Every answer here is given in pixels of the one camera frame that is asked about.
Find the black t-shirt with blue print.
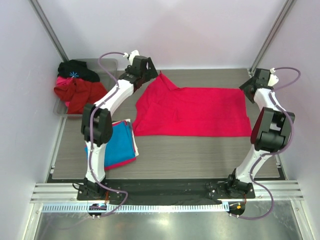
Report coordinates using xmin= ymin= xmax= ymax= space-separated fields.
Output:
xmin=57 ymin=59 xmax=100 ymax=83

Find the aluminium frame post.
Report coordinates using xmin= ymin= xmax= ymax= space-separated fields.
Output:
xmin=28 ymin=0 xmax=69 ymax=62
xmin=247 ymin=0 xmax=297 ymax=77

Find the dark red t-shirt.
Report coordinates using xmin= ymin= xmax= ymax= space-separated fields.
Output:
xmin=67 ymin=78 xmax=108 ymax=114

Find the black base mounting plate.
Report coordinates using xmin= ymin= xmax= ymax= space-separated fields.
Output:
xmin=76 ymin=178 xmax=256 ymax=205

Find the slotted white cable duct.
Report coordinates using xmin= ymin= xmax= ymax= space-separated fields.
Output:
xmin=42 ymin=202 xmax=229 ymax=214

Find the right aluminium frame post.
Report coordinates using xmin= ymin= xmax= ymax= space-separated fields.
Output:
xmin=247 ymin=0 xmax=297 ymax=77

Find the left aluminium frame post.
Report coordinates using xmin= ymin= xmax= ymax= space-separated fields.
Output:
xmin=28 ymin=0 xmax=69 ymax=62

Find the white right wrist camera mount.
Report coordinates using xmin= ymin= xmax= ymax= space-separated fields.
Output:
xmin=267 ymin=67 xmax=279 ymax=87

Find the folded pink t-shirt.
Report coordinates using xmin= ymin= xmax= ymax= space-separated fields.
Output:
xmin=84 ymin=120 xmax=139 ymax=171

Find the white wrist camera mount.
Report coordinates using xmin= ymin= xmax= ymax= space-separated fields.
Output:
xmin=267 ymin=67 xmax=279 ymax=87
xmin=123 ymin=50 xmax=140 ymax=64

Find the crimson pink t-shirt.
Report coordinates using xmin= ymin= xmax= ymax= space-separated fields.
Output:
xmin=133 ymin=73 xmax=252 ymax=137

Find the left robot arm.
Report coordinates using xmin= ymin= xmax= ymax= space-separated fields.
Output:
xmin=78 ymin=51 xmax=158 ymax=200

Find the folded blue t-shirt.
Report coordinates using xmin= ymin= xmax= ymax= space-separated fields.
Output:
xmin=84 ymin=120 xmax=137 ymax=169

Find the aluminium front rail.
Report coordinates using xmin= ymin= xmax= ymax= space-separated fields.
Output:
xmin=30 ymin=180 xmax=304 ymax=204

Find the grey plastic bin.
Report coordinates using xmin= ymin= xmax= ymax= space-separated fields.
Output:
xmin=53 ymin=58 xmax=114 ymax=118

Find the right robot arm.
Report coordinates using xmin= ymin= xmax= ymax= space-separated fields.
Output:
xmin=225 ymin=68 xmax=295 ymax=198

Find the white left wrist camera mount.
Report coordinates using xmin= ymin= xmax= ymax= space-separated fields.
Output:
xmin=123 ymin=50 xmax=140 ymax=64

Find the pink t-shirt in bin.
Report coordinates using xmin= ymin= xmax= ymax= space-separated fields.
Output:
xmin=54 ymin=76 xmax=76 ymax=108

